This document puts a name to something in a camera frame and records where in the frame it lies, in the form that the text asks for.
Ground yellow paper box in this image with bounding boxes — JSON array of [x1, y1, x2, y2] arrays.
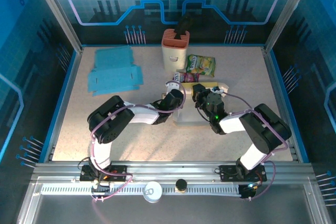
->
[[172, 81, 229, 127]]

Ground blue paper box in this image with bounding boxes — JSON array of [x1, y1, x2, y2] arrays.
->
[[87, 45, 144, 96]]

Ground black electronics box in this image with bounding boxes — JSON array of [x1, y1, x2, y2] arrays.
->
[[238, 181, 260, 201], [90, 182, 111, 204]]

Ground purple candy bag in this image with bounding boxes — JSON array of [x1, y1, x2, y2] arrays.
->
[[172, 71, 200, 83]]

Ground yellow green candy bag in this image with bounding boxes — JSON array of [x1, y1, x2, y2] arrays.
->
[[185, 54, 216, 78]]

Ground cream knife block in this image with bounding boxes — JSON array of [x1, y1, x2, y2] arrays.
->
[[161, 28, 191, 74]]

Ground black round knob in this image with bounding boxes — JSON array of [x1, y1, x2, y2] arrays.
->
[[175, 178, 187, 194]]

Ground white round lid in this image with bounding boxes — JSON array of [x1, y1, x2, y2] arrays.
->
[[143, 181, 163, 204]]

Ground grey metal panel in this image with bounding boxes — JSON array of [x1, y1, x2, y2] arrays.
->
[[18, 176, 329, 224]]

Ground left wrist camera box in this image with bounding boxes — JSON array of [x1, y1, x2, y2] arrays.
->
[[164, 80, 182, 92]]

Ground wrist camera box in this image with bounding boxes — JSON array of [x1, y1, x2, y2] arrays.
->
[[212, 83, 229, 96], [164, 80, 182, 92]]

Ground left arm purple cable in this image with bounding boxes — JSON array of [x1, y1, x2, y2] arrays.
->
[[89, 83, 187, 204]]

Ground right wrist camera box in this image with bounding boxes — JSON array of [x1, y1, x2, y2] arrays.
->
[[212, 83, 229, 96]]

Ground aluminium side rail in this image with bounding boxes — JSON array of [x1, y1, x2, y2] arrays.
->
[[262, 47, 301, 162], [43, 47, 85, 163]]

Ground black knife handle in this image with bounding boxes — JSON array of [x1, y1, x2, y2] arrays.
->
[[175, 13, 194, 38]]

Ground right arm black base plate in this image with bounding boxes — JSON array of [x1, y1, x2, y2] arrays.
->
[[218, 165, 268, 183]]

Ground aluminium mounting rail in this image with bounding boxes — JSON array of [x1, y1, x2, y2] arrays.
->
[[31, 160, 314, 183]]

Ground slotted grey cable duct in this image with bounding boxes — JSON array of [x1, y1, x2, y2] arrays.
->
[[40, 183, 242, 196]]

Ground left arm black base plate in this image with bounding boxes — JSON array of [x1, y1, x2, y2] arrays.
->
[[79, 165, 129, 183]]

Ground aluminium frame post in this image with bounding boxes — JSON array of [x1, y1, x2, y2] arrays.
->
[[30, 0, 83, 53], [264, 0, 317, 53]]

